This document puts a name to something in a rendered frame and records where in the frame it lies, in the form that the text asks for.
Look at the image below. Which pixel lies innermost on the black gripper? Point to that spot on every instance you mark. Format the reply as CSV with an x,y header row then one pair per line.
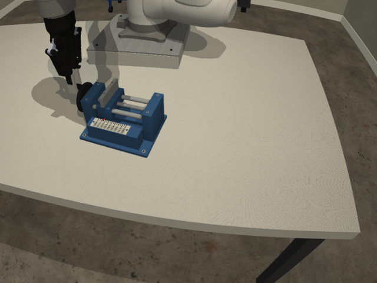
x,y
63,37

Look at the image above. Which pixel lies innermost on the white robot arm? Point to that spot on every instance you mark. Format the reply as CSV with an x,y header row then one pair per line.
x,y
149,19

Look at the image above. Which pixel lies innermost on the blue bench vise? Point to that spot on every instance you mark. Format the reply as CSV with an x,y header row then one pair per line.
x,y
125,132

